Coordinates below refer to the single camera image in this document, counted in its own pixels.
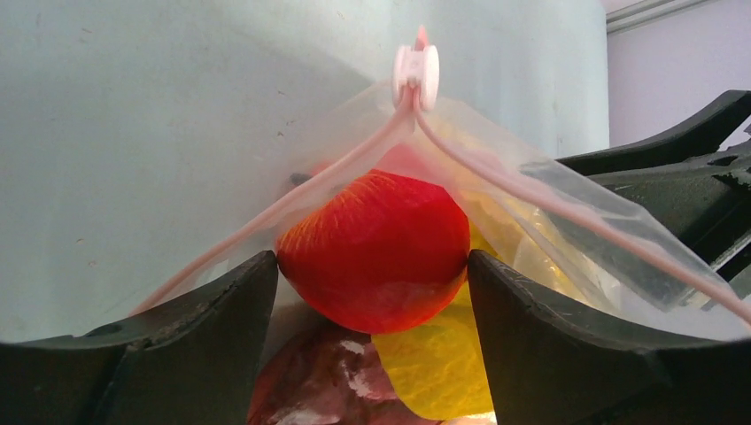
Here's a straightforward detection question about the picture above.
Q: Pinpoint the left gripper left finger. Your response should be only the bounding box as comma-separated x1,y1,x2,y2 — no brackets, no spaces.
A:
1,251,278,424

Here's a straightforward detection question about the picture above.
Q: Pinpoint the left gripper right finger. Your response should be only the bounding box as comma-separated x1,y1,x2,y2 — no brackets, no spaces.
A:
468,250,750,425

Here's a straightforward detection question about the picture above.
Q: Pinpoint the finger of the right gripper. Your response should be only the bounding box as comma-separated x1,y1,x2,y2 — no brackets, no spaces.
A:
561,90,750,282

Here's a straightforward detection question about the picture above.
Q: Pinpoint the fake red orange peach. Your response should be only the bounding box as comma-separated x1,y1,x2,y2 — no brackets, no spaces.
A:
275,170,470,334

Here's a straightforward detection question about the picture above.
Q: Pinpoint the clear zip top bag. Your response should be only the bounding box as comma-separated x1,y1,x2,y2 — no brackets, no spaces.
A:
138,33,750,341

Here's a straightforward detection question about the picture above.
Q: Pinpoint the right aluminium frame post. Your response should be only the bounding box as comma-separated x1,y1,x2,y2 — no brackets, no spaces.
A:
606,0,708,35

